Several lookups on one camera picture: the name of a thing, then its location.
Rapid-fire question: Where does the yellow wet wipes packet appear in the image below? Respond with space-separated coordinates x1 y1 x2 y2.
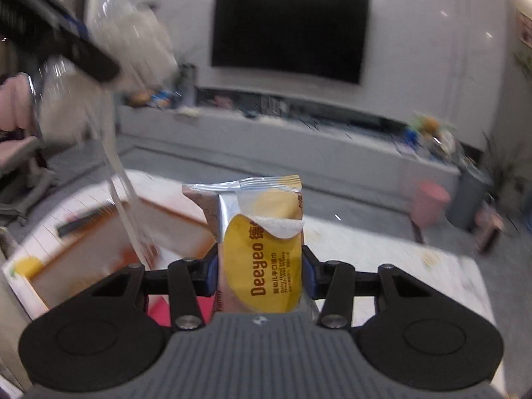
182 175 322 326

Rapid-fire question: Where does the framed wall picture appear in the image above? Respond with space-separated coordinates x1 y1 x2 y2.
516 8 532 47

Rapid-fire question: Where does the pink waste bin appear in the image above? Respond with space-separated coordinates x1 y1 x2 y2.
409 181 452 228

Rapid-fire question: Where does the small pink bag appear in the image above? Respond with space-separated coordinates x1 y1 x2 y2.
474 205 506 255

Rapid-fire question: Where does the white tiled lemon print mat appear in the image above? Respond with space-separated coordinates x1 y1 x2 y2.
2 168 217 330

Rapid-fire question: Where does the red lidded storage box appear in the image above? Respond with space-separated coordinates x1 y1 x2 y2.
147 294 217 330

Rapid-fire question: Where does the beige sofa cushion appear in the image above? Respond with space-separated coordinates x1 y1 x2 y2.
0 226 51 392

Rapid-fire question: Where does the grey trash can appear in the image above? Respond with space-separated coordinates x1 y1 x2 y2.
447 166 494 232

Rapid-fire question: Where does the blue and white snack bag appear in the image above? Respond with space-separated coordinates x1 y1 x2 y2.
150 90 174 109

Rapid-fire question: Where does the pink desk chair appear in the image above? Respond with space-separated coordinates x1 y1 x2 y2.
0 72 60 226

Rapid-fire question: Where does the grey marble television console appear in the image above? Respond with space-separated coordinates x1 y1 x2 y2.
116 85 463 195

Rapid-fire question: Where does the black remote control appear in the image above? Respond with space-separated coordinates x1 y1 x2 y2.
56 205 122 238

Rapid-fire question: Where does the clear plastic bag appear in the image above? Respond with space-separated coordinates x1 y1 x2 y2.
35 0 181 269

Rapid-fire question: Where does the orange cardboard box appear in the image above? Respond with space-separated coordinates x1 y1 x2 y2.
28 193 217 313

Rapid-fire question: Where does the potted green plant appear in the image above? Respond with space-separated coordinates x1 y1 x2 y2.
483 131 532 201

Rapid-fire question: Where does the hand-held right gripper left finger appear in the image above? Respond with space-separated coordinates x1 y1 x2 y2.
89 253 219 330

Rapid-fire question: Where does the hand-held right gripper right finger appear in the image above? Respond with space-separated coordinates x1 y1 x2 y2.
301 246 435 329

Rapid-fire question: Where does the white lace tablecloth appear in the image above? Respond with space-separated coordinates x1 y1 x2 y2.
303 215 506 398

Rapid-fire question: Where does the black wall television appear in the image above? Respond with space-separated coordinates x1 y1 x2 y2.
210 0 370 85

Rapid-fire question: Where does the hanging ivy garland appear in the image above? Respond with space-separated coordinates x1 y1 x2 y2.
513 48 532 72

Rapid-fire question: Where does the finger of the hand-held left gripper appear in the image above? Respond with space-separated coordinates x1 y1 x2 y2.
44 6 122 83

